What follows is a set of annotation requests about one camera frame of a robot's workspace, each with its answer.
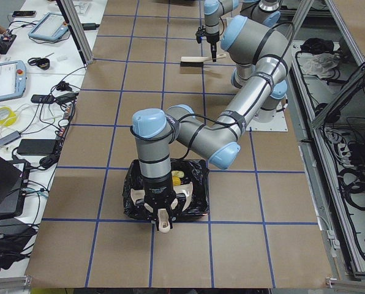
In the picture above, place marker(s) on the yellow tape roll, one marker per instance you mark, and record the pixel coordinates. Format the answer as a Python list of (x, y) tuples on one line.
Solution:
[(7, 116)]

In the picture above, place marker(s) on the scissors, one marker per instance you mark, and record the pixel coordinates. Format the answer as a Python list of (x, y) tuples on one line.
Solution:
[(32, 61)]

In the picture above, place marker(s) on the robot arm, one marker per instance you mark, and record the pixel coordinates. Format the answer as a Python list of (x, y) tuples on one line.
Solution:
[(265, 12), (262, 57)]

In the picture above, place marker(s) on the teach pendant near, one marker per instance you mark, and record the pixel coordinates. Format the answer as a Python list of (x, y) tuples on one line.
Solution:
[(12, 80)]

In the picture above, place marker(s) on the pale food scrap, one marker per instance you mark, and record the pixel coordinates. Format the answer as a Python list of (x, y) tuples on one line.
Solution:
[(178, 173)]

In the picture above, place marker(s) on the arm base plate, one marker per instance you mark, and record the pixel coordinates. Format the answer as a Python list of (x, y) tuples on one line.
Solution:
[(269, 121)]

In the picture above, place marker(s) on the teach pendant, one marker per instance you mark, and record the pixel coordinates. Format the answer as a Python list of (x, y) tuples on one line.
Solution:
[(12, 80), (51, 28)]

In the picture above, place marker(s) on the aluminium frame post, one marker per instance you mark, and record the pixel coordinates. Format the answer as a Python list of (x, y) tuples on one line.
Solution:
[(71, 18)]

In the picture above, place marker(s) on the white crumpled cloth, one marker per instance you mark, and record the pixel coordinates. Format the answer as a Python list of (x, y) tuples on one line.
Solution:
[(321, 65)]

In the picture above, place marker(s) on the black power adapter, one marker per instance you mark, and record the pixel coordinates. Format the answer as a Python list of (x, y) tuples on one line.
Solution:
[(36, 147)]

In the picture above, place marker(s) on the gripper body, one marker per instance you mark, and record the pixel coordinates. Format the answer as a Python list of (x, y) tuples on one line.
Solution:
[(157, 190), (212, 38)]

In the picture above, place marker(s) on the black lined bin near left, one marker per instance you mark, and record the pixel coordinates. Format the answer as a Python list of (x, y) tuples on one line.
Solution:
[(195, 171)]

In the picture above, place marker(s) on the yellow potato toy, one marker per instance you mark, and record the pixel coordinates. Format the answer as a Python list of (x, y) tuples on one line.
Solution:
[(177, 181)]

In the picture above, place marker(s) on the teach pendant far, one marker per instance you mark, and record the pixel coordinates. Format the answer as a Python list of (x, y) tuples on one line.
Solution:
[(51, 28)]

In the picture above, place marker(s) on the beige dustpan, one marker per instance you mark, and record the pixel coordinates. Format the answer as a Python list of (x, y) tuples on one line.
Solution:
[(183, 199)]

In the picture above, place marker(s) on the black laptop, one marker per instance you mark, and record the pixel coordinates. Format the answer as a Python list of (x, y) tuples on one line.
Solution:
[(14, 176)]

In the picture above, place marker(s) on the beige hand brush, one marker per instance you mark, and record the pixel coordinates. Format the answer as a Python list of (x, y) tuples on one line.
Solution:
[(198, 61)]

